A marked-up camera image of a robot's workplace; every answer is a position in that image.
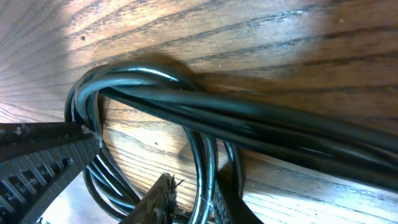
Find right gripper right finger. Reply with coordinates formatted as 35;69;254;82
213;163;263;224

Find black cable bundle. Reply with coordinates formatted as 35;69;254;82
63;60;398;224

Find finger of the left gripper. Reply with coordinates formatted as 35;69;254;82
1;123;100;223

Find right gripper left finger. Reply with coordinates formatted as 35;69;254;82
119;173;183;224

